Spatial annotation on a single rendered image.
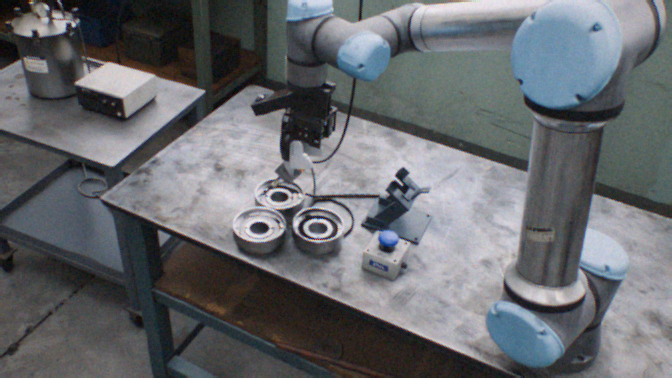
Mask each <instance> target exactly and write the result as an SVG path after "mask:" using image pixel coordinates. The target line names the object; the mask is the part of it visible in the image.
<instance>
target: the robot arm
mask: <svg viewBox="0 0 672 378"><path fill-rule="evenodd" d="M333 12H334V9H333V1H332V0H289V2H288V15H287V18H286V21H287V52H285V78H286V89H283V90H279V91H276V92H273V93H269V94H268V93H267V94H262V95H260V96H258V97H256V98H255V99H254V100H255V101H254V103H253V104H251V105H250V106H251V108H252V110H253V112H254V114H255V116H259V115H266V114H269V113H271V112H274V111H278V110H282V109H284V110H285V112H284V114H283V117H282V121H281V135H280V154H281V159H282V160H283V163H284V166H285V169H286V171H287V173H289V174H290V176H292V177H294V175H295V168H300V170H311V168H312V167H313V162H312V161H311V160H309V159H308V158H307V157H306V156H305V155H304V154H306V155H307V156H314V157H320V156H322V155H323V150H322V147H321V140H323V138H329V136H330V135H332V132H335V131H336V119H337V108H335V107H330V101H332V94H333V93H334V92H335V91H336V84H333V83H329V82H326V79H327V68H328V65H330V66H333V67H335V68H336V69H338V70H340V71H342V72H343V73H344V74H345V75H347V76H350V77H355V78H357V79H359V80H362V82H372V80H374V79H377V78H378V77H379V75H380V73H383V72H384V71H385V69H386V67H387V65H388V63H389V59H392V58H394V56H396V55H400V54H402V53H406V52H423V51H425V52H426V51H461V50H482V51H496V50H512V51H511V67H512V72H513V76H514V79H515V80H516V81H517V80H518V82H520V84H521V87H520V89H521V90H522V91H523V93H524V105H525V106H526V108H527V109H528V110H529V111H530V112H531V113H532V114H533V115H534V123H533V131H532V139H531V148H530V156H529V164H528V173H527V181H526V190H525V198H524V206H523V215H522V223H521V231H520V240H519V248H518V256H517V258H516V259H514V260H512V261H511V262H510V263H509V264H508V265H507V266H506V268H505V272H504V279H503V289H502V295H501V297H500V299H499V300H498V301H495V302H494V304H493V305H491V306H490V309H489V310H488V311H487V313H486V318H485V321H486V326H487V331H488V333H489V335H490V337H491V338H492V340H493V341H494V342H496V343H497V345H498V346H499V348H500V349H501V350H502V351H503V352H505V353H506V355H507V356H508V357H509V358H511V359H512V360H514V361H516V362H517V363H519V364H521V365H524V366H528V367H531V368H546V369H549V370H552V371H556V372H562V373H575V372H579V371H582V370H585V369H587V368H589V367H590V365H591V364H592V363H593V362H594V361H595V359H596V357H597V355H598V353H599V351H600V347H601V322H602V320H603V318H604V316H605V313H606V311H607V309H608V307H609V306H610V305H611V303H612V301H613V299H614V297H615V295H616V293H617V291H618V288H619V286H620V285H621V283H622V281H623V280H624V279H625V278H626V275H627V274H626V272H627V270H628V267H629V258H628V255H627V253H626V252H625V251H624V249H623V248H622V247H621V246H620V245H619V244H618V243H617V242H616V241H614V240H613V239H612V237H610V236H608V235H606V234H604V233H601V232H599V231H596V230H593V229H590V228H587V225H588V220H589V214H590V208H591V203H592V198H593V192H594V186H595V181H596V176H597V170H598V165H599V159H600V154H601V148H602V143H603V137H605V136H604V132H606V126H607V123H609V122H611V121H613V120H614V119H616V118H618V117H619V116H620V115H621V114H622V111H623V108H624V103H625V98H626V93H627V88H628V82H629V77H630V73H631V70H633V69H634V68H636V67H637V66H638V65H640V64H641V63H643V62H644V61H645V60H647V59H648V58H649V57H650V56H651V55H652V53H653V52H655V51H656V49H657V48H658V46H659V45H660V43H661V41H662V39H663V36H664V34H665V30H666V23H667V19H666V10H665V7H663V4H662V1H661V0H485V1H474V2H464V3H454V4H443V5H433V6H423V5H422V4H418V3H412V5H405V6H402V7H399V8H397V9H395V10H393V11H390V12H387V13H384V14H381V15H378V16H374V17H372V18H369V19H366V20H363V21H360V22H357V23H349V22H347V21H345V20H343V19H340V18H338V17H337V16H334V15H333V14H332V13H333ZM334 115H335V117H334ZM333 118H334V125H333ZM317 141H319V142H317Z"/></svg>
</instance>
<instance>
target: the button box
mask: <svg viewBox="0 0 672 378"><path fill-rule="evenodd" d="M380 233H382V231H379V230H378V231H377V233H376V235H375V236H373V238H372V239H371V241H370V242H369V243H368V245H367V246H366V248H365V249H364V251H363V258H362V265H361V268H363V269H366V270H368V271H370V272H373V273H376V274H379V276H381V277H384V278H386V279H389V280H391V281H394V280H395V278H397V276H398V274H399V272H400V270H401V269H402V268H404V269H407V266H408V264H407V263H405V262H406V260H407V257H408V251H409V246H410V243H409V242H407V241H404V240H401V239H399V243H398V244H397V245H395V246H392V247H385V246H384V245H382V244H381V243H380V242H379V241H378V237H379V234H380Z"/></svg>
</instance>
